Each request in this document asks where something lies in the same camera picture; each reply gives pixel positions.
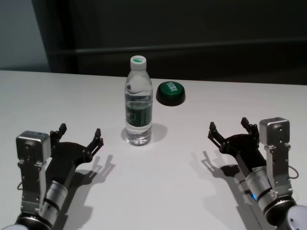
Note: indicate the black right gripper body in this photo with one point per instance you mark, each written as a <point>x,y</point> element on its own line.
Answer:
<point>244,151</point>

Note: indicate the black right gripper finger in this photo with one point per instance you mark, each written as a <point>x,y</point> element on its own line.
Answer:
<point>253,130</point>
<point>216,136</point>

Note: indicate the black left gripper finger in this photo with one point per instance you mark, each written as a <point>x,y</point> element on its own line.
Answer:
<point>58,134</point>
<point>94,146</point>

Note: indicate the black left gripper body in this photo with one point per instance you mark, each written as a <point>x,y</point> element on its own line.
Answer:
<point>64,158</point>

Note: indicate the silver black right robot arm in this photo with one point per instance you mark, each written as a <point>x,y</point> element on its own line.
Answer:
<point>268,196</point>

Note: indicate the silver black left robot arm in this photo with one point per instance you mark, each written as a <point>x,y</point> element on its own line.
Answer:
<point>54,198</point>

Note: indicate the clear water bottle green label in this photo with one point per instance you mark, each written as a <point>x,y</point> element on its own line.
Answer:
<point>138,115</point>

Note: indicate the green push button black base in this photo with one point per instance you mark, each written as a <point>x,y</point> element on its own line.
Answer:
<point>170,92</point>

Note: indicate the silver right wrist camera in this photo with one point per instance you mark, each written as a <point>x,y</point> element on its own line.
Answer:
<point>274,134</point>

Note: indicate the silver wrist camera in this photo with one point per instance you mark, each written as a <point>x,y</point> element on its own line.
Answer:
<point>33,148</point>
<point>274,134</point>

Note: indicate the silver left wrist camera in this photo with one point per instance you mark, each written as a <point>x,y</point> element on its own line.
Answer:
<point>33,148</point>

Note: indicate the dark horizontal wall rail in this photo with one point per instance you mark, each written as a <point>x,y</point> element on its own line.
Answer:
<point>192,49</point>

